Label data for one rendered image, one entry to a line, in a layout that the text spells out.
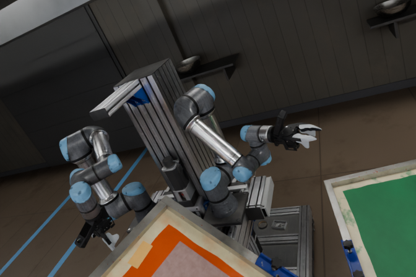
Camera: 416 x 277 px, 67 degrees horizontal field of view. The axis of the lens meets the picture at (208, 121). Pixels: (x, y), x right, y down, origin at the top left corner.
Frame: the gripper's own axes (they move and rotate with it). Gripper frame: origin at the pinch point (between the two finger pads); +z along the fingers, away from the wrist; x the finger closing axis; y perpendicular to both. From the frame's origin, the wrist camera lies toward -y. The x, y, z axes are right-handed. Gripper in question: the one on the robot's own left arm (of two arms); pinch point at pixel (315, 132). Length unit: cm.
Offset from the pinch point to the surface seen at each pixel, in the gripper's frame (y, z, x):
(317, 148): 194, -130, -180
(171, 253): 17, -45, 57
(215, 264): 27, -31, 51
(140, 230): 6, -56, 58
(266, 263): 33, -15, 40
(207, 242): 24, -38, 45
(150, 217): 6, -57, 51
